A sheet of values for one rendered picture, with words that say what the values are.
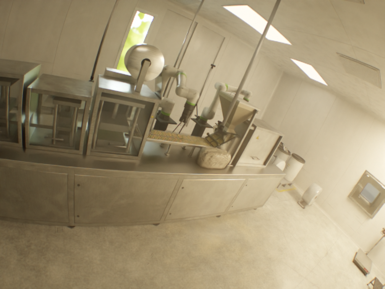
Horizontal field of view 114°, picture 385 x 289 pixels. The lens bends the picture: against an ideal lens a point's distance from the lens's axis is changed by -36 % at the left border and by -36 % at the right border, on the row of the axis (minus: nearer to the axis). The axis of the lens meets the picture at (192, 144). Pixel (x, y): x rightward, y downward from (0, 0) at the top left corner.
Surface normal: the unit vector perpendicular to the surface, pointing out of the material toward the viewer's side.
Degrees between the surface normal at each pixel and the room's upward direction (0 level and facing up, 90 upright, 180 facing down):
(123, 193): 90
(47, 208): 90
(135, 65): 90
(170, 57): 90
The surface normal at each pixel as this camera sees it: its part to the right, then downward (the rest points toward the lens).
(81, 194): 0.44, 0.52
